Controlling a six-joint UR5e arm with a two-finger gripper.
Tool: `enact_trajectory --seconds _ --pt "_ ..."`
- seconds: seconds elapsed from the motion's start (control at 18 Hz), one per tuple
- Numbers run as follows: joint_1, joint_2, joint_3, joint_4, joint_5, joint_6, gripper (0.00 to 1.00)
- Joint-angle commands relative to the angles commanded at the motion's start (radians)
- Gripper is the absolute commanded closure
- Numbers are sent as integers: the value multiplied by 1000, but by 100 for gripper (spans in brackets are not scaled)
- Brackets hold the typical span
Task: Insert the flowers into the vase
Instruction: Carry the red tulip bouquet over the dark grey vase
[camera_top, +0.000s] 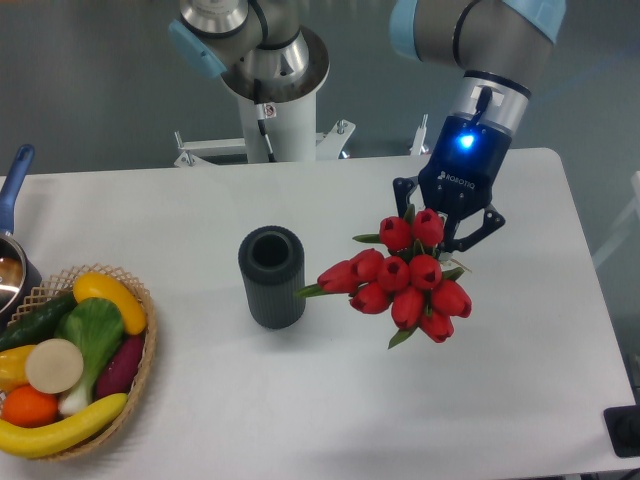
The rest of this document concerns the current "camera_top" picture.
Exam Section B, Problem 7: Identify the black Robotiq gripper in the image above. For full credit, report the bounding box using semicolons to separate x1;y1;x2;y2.
392;70;530;254

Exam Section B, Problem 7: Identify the red tulip bouquet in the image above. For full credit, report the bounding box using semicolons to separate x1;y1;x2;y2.
296;206;472;349

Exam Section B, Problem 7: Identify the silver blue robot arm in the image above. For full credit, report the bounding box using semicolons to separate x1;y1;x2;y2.
389;0;566;258

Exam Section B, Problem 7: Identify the dark grey ribbed vase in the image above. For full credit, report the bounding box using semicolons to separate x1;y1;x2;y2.
238;225;306;330

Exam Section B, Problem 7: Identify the black device at edge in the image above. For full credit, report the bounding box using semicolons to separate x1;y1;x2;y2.
603;405;639;458

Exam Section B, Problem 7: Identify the purple sweet potato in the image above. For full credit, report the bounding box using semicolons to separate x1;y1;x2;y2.
94;336;144;399

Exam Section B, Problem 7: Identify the green bok choy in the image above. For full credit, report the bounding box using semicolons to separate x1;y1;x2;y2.
54;298;124;417

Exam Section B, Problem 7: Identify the woven wicker basket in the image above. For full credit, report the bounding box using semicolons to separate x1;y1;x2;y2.
1;264;157;461

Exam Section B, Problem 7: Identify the green cucumber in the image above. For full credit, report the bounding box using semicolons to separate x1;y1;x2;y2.
1;292;77;351

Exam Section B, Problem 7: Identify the beige round radish slice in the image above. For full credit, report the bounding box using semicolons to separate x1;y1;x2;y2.
25;338;84;394

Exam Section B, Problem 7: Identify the yellow pepper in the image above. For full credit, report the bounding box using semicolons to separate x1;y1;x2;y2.
0;345;35;392

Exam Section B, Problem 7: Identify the orange fruit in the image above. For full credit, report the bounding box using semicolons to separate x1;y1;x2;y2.
1;385;58;428

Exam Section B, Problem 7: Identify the yellow banana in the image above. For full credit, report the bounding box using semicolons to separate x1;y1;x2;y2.
1;393;128;459

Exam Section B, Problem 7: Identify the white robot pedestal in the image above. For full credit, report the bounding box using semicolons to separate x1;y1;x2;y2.
168;1;355;164

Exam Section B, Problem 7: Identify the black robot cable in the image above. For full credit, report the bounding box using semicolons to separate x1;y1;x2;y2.
252;79;278;163

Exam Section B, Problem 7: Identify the blue handled saucepan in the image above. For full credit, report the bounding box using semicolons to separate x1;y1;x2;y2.
1;144;41;331

